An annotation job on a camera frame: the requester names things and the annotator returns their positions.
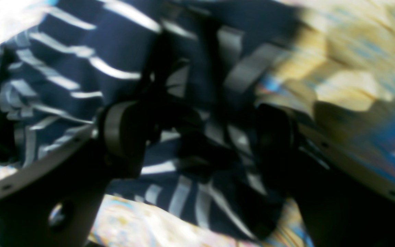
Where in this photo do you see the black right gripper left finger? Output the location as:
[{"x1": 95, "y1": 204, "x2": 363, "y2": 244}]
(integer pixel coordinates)
[{"x1": 0, "y1": 101, "x2": 149, "y2": 247}]

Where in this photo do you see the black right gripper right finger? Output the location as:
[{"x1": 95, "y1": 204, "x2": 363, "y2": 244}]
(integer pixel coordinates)
[{"x1": 256, "y1": 105, "x2": 395, "y2": 247}]

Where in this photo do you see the navy white striped T-shirt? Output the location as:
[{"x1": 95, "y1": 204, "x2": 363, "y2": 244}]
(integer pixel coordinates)
[{"x1": 0, "y1": 0, "x2": 299, "y2": 247}]

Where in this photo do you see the patterned pastel tablecloth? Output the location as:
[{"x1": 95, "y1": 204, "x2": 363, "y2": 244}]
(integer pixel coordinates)
[{"x1": 0, "y1": 0, "x2": 395, "y2": 247}]

